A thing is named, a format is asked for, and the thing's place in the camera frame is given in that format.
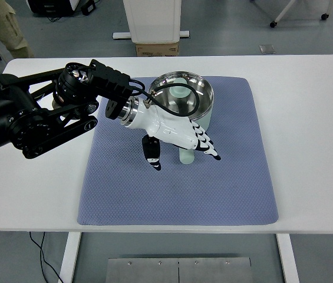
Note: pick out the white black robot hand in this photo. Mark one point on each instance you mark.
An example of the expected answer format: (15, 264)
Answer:
(163, 126)

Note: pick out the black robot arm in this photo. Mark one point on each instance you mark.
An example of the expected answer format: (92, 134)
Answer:
(42, 111)

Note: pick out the glass lid with green knob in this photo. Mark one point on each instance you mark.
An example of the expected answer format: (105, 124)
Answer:
(201, 88)

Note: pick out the blue quilted mat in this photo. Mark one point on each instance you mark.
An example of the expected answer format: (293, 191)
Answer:
(121, 188)

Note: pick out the cardboard box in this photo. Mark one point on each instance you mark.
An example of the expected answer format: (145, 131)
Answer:
(169, 49)

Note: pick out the grey floor socket plate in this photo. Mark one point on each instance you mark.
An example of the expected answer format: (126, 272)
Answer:
(267, 49)

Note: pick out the white table leg left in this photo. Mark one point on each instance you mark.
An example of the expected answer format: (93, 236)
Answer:
(70, 257)

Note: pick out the white table leg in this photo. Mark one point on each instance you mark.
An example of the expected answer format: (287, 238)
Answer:
(70, 257)
(287, 258)

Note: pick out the person in khaki trousers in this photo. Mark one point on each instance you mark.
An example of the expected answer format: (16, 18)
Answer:
(11, 35)

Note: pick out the white table leg right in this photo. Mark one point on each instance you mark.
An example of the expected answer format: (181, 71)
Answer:
(287, 258)

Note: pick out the rolling chair base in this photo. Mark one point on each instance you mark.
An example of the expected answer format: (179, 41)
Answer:
(303, 10)

